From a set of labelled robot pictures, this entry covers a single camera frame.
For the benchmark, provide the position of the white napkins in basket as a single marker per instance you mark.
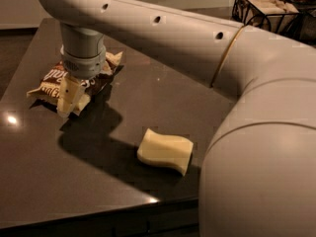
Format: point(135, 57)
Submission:
point(268, 7)

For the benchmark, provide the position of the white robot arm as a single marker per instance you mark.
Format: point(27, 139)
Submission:
point(258, 175)

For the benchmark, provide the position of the yellow wavy sponge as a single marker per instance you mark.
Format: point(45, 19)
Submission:
point(168, 151)

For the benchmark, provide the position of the brown chip bag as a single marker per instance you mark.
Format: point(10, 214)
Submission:
point(48, 89)

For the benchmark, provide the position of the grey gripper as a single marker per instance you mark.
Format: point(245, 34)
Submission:
point(85, 65)

